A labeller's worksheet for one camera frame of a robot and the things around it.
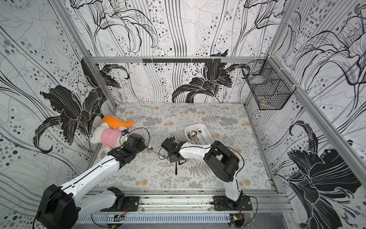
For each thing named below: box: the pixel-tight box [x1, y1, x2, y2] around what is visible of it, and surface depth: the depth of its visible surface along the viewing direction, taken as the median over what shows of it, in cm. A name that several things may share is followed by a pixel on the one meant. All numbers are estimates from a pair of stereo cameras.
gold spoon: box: [191, 129, 198, 145], surface depth 100 cm
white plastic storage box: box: [184, 123, 215, 145], surface depth 102 cm
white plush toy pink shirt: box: [89, 115, 137, 152], surface depth 93 cm
